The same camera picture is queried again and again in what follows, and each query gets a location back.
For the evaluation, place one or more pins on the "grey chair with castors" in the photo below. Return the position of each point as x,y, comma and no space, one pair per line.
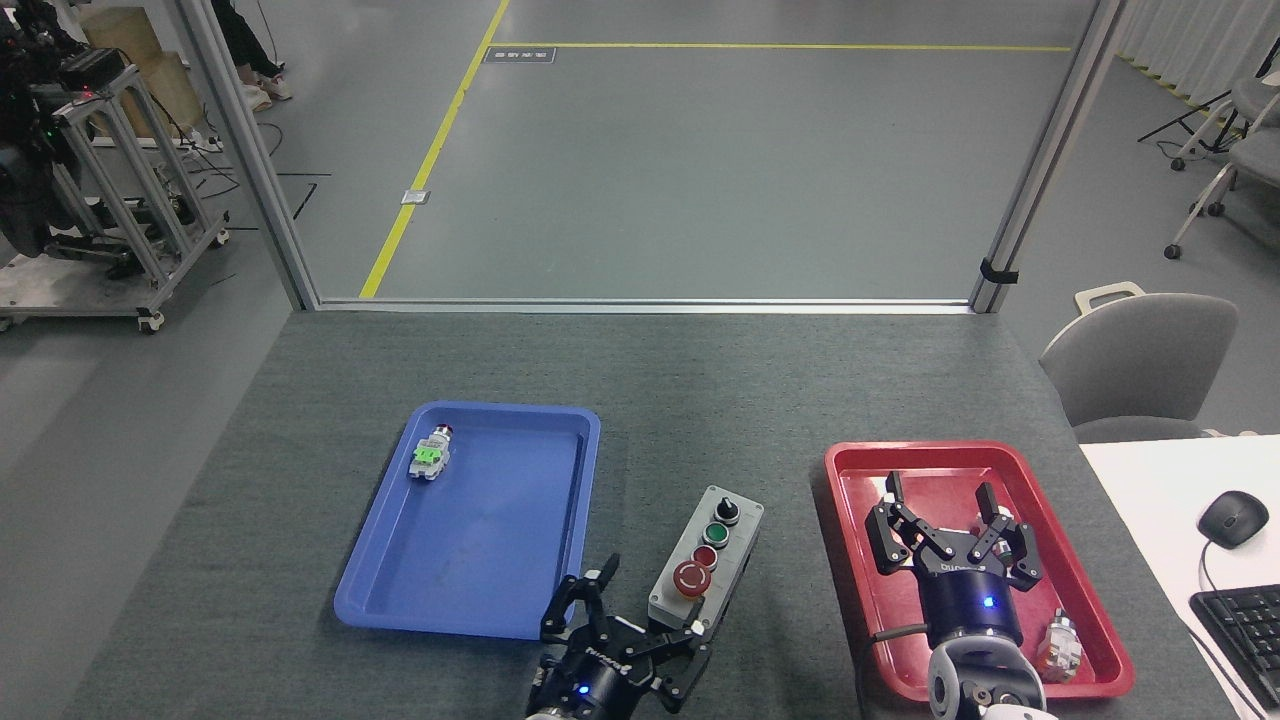
1255,150
1258,100

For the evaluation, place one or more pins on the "black computer mouse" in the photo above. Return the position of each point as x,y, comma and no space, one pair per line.
1232,518

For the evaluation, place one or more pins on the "grey three-button control box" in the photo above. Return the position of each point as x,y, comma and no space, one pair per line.
705,550

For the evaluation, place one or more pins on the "cardboard box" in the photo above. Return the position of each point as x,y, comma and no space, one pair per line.
150,70

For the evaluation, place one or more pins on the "red plastic tray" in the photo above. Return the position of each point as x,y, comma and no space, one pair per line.
1080,600

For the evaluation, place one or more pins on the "red-capped switch with green block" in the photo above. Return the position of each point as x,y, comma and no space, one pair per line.
430,457

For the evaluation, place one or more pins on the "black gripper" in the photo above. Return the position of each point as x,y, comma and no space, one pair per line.
590,680
970,605

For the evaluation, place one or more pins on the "blue plastic tray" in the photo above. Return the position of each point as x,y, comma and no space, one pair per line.
480,540

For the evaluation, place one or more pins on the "silver switch with orange block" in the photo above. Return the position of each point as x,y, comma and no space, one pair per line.
1060,650

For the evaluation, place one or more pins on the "black stand legs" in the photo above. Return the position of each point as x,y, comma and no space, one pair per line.
1185,118

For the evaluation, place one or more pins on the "silver aluminium post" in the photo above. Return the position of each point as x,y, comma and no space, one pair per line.
1050,150
250,150

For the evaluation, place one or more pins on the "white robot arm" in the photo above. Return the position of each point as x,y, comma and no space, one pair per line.
985,685

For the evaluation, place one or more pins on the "white desk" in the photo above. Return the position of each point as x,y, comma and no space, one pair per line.
1140,490

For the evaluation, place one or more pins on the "person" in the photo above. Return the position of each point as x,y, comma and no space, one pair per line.
240,40

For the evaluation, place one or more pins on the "silver floor socket plate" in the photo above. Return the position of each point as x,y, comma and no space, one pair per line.
415,196

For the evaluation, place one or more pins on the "black machine on cart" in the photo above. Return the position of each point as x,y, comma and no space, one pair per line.
25,150

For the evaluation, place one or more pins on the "silver table rail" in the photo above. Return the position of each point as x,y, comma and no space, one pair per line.
640,305

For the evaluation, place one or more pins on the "grey office chair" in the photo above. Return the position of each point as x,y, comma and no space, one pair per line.
1140,360

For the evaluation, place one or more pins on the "black keyboard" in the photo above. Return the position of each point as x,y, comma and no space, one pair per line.
1245,635

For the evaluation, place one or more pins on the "aluminium frame cart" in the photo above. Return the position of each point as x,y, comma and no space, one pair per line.
130,210

